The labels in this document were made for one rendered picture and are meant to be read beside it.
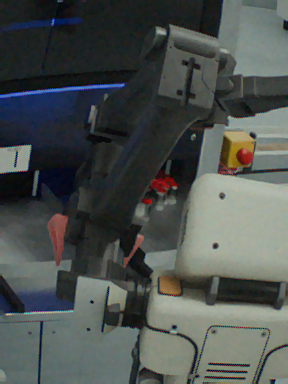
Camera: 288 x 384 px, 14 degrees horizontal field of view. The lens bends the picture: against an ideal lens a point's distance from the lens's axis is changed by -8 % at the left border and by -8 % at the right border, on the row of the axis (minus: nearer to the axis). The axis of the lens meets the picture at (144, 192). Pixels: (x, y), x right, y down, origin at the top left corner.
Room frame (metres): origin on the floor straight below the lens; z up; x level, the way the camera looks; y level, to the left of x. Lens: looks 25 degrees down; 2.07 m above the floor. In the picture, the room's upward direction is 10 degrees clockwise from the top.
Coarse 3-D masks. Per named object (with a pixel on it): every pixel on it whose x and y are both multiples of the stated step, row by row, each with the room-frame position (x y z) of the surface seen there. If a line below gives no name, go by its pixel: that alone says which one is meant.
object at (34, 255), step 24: (48, 192) 2.44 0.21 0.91; (0, 216) 2.33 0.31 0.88; (24, 216) 2.36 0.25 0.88; (48, 216) 2.38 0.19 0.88; (0, 240) 2.22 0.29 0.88; (24, 240) 2.24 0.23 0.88; (48, 240) 2.27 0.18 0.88; (0, 264) 2.05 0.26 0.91; (24, 264) 2.08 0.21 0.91; (48, 264) 2.11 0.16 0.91
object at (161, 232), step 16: (176, 176) 2.65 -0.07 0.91; (176, 208) 2.54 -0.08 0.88; (144, 224) 2.43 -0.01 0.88; (160, 224) 2.44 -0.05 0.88; (176, 224) 2.46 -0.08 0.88; (144, 240) 2.36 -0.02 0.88; (160, 240) 2.37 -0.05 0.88; (176, 240) 2.38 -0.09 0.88; (144, 256) 2.24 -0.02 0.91; (160, 256) 2.25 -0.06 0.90
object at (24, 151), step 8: (0, 152) 2.32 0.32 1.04; (8, 152) 2.33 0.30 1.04; (24, 152) 2.35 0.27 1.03; (0, 160) 2.32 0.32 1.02; (8, 160) 2.33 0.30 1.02; (24, 160) 2.36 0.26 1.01; (0, 168) 2.32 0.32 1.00; (8, 168) 2.34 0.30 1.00; (16, 168) 2.35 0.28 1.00; (24, 168) 2.36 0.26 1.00
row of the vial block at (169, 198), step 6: (150, 186) 2.53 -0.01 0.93; (156, 186) 2.53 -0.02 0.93; (162, 186) 2.54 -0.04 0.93; (168, 186) 2.54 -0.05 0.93; (174, 186) 2.55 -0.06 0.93; (150, 192) 2.52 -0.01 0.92; (156, 192) 2.53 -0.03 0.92; (168, 192) 2.55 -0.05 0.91; (174, 192) 2.55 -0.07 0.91; (144, 198) 2.52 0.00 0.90; (150, 198) 2.52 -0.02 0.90; (168, 198) 2.55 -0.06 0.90; (174, 198) 2.55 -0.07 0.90
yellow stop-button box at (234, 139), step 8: (232, 128) 2.71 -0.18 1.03; (224, 136) 2.66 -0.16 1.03; (232, 136) 2.66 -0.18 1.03; (240, 136) 2.67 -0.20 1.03; (248, 136) 2.68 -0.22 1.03; (224, 144) 2.66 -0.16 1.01; (232, 144) 2.63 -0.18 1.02; (240, 144) 2.65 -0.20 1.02; (248, 144) 2.66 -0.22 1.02; (224, 152) 2.65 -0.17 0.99; (232, 152) 2.64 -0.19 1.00; (224, 160) 2.65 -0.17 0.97; (232, 160) 2.64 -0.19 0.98
